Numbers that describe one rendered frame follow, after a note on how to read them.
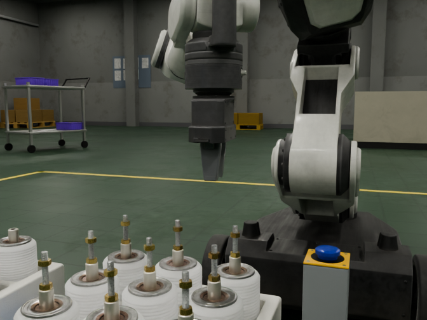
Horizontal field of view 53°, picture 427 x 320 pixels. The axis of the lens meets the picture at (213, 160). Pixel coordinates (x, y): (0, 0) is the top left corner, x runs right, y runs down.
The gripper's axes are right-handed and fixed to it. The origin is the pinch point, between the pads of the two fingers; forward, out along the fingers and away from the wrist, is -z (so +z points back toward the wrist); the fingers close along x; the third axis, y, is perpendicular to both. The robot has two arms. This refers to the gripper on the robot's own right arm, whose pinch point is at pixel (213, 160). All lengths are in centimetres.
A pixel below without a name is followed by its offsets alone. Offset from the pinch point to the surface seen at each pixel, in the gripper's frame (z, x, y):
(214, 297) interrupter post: -22.2, 1.0, 0.5
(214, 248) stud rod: -14.3, 0.4, 0.3
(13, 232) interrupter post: -20, -17, -51
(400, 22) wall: 208, -1055, 208
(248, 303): -27.2, -8.2, 4.7
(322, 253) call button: -15.2, -3.9, 17.2
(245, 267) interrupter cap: -22.5, -13.4, 3.2
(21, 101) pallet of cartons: 22, -984, -790
